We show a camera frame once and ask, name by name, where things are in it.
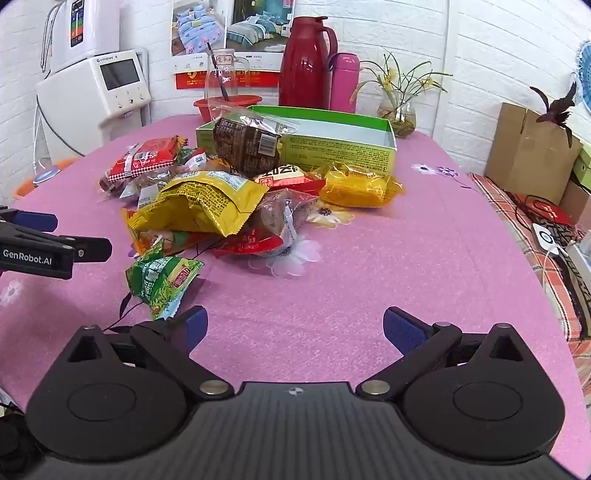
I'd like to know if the beige box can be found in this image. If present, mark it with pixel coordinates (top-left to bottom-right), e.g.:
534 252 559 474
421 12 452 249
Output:
558 180 591 227

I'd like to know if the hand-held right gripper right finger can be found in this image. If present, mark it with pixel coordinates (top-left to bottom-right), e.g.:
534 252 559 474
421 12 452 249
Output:
355 305 529 400

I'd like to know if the red flat packet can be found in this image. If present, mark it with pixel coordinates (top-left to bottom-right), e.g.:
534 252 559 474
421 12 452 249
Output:
522 196 575 227

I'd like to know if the green cardboard box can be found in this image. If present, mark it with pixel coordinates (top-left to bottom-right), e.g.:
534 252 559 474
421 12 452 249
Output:
195 105 398 176

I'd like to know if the white water ionizer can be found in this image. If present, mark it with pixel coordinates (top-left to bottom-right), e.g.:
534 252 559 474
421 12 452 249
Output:
41 0 122 75

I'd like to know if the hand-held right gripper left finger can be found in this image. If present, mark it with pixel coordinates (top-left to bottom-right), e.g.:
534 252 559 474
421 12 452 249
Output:
65 305 234 400

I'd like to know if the white appliance with screen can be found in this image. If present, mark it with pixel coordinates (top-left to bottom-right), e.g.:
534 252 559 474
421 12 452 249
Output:
36 48 152 162

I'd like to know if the pink floral tablecloth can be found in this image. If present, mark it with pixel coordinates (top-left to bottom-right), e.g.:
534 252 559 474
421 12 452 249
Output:
0 113 589 467

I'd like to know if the wall poster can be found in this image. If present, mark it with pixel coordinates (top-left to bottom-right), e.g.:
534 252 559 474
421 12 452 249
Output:
171 0 296 90

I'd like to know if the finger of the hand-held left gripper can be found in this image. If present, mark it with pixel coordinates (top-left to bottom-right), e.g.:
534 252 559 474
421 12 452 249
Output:
0 206 59 234
44 234 113 264

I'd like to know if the dark stirring stick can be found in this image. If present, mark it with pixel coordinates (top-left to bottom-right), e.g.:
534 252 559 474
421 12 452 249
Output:
206 41 230 101

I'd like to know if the green shoe box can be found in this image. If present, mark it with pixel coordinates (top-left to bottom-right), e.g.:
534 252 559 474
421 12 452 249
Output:
570 143 591 192

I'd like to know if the glass vase with plant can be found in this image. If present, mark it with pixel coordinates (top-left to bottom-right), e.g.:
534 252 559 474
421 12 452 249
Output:
353 48 453 139

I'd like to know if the patterned bedspread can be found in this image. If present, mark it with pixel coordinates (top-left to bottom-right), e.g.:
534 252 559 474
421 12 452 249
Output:
468 173 591 356

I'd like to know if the grey appliance hose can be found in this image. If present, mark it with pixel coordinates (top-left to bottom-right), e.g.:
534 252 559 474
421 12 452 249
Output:
39 7 63 75

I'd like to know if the pink thermos bottle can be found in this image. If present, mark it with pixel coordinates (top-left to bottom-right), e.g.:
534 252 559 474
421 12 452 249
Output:
329 52 361 114

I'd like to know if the light green snack packet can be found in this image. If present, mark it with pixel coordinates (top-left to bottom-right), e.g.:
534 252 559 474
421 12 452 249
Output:
126 237 205 320

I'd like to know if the orange round plastic object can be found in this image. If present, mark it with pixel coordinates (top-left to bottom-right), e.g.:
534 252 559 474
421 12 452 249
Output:
11 157 79 201

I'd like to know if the white power adapter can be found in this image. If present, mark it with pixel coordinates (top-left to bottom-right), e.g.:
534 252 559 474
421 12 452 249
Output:
531 223 561 254

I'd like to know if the blue round wall decoration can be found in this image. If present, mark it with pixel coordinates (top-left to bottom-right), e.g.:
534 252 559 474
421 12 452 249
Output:
570 39 591 100

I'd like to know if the clear glass pitcher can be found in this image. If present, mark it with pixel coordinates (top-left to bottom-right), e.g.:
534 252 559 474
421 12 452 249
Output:
204 47 252 100

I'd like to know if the brown cardboard box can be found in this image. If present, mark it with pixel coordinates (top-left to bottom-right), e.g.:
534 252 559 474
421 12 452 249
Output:
485 102 583 206

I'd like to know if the dark purple plant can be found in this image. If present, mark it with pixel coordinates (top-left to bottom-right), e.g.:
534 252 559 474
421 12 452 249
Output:
529 82 578 148

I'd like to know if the clear packet brown snack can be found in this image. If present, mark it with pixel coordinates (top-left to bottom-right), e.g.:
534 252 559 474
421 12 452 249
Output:
98 166 174 200

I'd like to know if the clear brown bread packet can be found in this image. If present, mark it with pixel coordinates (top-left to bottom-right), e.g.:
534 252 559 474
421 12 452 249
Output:
252 189 319 243

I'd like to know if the yellow foil snack packet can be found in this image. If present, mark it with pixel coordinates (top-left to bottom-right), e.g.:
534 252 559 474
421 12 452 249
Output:
127 171 264 238

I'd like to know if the orange yellow snack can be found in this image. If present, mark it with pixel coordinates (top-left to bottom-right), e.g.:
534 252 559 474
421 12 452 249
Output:
318 162 403 209

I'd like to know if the red checkered snack packet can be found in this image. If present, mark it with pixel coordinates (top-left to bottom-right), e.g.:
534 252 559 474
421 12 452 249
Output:
107 135 188 185

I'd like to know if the red plastic basin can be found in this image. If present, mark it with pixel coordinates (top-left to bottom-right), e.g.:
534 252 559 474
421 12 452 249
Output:
193 95 263 123

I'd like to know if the red thermos jug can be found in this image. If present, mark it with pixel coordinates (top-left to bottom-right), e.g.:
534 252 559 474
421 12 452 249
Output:
278 16 339 110

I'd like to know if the dark patterned bag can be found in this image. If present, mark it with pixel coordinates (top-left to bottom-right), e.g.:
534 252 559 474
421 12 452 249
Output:
551 225 591 340

